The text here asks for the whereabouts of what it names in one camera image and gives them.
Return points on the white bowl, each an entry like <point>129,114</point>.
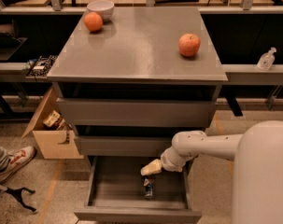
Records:
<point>104,8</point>

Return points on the grey top drawer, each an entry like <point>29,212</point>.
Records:
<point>136,113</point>

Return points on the grey open bottom drawer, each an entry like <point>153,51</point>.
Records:
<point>116,194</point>

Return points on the red apple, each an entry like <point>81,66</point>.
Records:
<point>189,45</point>

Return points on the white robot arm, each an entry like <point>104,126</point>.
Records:
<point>257,156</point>

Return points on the cardboard box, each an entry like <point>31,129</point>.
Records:
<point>54,142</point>

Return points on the clear sanitizer pump bottle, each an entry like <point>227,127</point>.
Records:
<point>267,59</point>

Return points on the grey middle drawer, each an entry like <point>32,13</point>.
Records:
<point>121,146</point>

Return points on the blue silver redbull can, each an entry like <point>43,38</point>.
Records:
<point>148,188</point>

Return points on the black patterned notebook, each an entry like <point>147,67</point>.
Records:
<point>40,67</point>

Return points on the white red sneaker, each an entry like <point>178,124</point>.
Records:
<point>17,159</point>

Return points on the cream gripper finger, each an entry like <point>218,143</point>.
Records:
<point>152,168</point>

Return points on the grey drawer cabinet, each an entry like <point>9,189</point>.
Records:
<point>136,57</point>

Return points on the orange fruit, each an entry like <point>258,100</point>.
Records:
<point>93,22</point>

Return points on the black reacher grabber tool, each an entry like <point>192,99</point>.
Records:
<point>17,194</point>

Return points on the snack packet in box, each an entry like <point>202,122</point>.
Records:
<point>52,119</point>

